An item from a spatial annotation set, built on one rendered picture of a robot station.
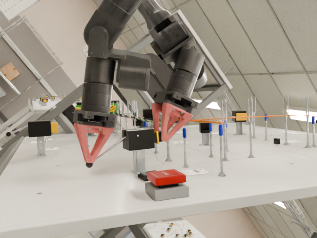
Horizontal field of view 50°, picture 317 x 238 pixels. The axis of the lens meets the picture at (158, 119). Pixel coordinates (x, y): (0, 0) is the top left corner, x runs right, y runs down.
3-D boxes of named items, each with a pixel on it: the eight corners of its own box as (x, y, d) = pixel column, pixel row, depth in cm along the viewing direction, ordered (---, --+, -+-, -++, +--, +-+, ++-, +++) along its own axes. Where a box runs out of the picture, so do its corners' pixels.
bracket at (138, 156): (130, 170, 73) (129, 147, 73) (141, 169, 74) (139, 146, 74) (138, 174, 69) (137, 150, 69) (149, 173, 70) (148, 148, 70)
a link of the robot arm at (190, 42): (148, 42, 77) (179, 19, 76) (161, 61, 88) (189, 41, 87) (176, 83, 73) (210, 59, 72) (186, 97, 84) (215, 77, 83)
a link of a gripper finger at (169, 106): (167, 144, 78) (181, 105, 79) (182, 148, 71) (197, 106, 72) (141, 133, 75) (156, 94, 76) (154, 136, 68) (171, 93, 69)
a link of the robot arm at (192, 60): (179, 41, 74) (204, 47, 72) (185, 53, 80) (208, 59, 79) (168, 70, 73) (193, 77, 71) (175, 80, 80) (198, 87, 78)
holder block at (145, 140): (122, 148, 72) (121, 129, 72) (147, 145, 74) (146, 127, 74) (129, 150, 68) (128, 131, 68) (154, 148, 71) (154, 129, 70)
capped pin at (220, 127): (216, 175, 66) (214, 120, 65) (221, 174, 67) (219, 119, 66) (223, 177, 65) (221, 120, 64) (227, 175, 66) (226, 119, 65)
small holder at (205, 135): (210, 142, 112) (209, 120, 111) (214, 146, 103) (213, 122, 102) (196, 142, 112) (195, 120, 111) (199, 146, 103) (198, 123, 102)
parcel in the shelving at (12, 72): (-2, 69, 697) (10, 61, 703) (0, 70, 736) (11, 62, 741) (9, 82, 707) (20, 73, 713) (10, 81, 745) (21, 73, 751)
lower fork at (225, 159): (230, 160, 80) (229, 99, 79) (223, 161, 79) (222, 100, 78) (226, 159, 81) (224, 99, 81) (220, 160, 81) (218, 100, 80)
